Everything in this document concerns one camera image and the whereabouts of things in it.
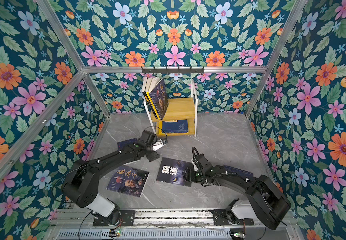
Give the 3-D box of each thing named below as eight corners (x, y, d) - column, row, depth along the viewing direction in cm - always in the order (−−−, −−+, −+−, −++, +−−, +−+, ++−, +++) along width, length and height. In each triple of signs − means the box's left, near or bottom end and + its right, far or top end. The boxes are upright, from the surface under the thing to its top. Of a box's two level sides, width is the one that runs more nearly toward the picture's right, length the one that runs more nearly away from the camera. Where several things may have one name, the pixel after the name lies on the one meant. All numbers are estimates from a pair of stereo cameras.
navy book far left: (118, 149, 102) (117, 148, 100) (118, 144, 105) (117, 142, 103) (138, 144, 105) (137, 142, 103) (137, 138, 108) (136, 136, 106)
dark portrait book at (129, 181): (108, 190, 85) (106, 188, 83) (120, 166, 94) (119, 164, 92) (140, 197, 82) (139, 196, 80) (149, 172, 91) (149, 170, 90)
